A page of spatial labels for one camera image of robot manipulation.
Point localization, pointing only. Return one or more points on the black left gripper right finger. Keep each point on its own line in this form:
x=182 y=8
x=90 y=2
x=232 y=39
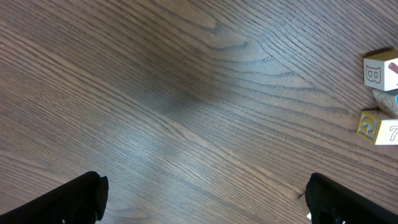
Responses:
x=331 y=203

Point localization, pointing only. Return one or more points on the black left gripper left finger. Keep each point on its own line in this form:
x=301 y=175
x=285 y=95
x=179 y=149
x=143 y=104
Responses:
x=81 y=200

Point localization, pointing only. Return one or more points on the plain wooden block lower middle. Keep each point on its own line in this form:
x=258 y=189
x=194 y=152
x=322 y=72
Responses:
x=377 y=127

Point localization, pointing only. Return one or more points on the blue-top wooden block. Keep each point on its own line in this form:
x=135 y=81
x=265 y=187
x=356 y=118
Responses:
x=386 y=101

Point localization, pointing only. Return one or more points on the wooden block pencil picture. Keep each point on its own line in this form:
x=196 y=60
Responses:
x=380 y=70

